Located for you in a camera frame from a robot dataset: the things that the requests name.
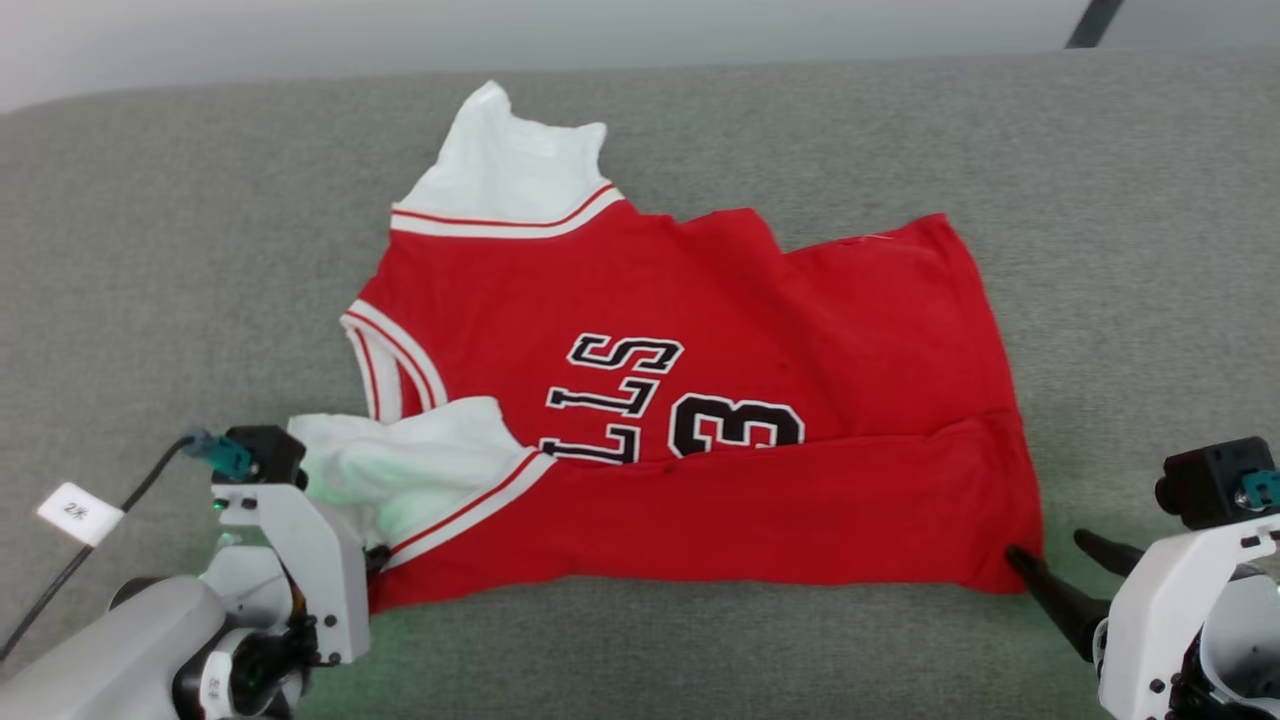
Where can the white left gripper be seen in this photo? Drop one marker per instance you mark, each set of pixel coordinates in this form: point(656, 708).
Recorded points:
point(320, 570)

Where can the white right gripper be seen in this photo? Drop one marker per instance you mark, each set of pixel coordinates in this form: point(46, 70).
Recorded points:
point(1160, 610)

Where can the red and white basketball jersey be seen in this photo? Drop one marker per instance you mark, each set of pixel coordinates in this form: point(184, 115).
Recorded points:
point(700, 300)

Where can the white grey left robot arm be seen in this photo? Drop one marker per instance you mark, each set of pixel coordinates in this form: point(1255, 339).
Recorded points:
point(100, 650)

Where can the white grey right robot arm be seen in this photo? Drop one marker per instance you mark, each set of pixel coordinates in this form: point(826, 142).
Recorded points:
point(1250, 640)

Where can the grey fabric sofa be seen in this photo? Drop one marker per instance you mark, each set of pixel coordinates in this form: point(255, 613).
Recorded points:
point(150, 250)

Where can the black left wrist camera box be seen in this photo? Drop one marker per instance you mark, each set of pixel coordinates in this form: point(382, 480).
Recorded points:
point(275, 455)

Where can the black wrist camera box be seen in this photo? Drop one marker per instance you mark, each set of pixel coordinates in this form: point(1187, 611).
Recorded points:
point(1205, 480)
point(275, 455)

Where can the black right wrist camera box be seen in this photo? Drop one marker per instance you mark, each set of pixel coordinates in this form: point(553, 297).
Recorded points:
point(1205, 480)

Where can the teal left camera connector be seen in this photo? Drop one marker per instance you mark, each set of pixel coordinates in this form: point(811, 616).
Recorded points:
point(228, 458)

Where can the teal camera connector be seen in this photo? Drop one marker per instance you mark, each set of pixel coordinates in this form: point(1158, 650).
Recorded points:
point(1262, 490)
point(228, 458)

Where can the teal right camera connector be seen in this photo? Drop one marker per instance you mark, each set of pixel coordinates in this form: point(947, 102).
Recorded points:
point(1262, 490)

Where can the dark rounded post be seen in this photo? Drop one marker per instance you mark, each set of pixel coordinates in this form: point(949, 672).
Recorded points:
point(1093, 22)

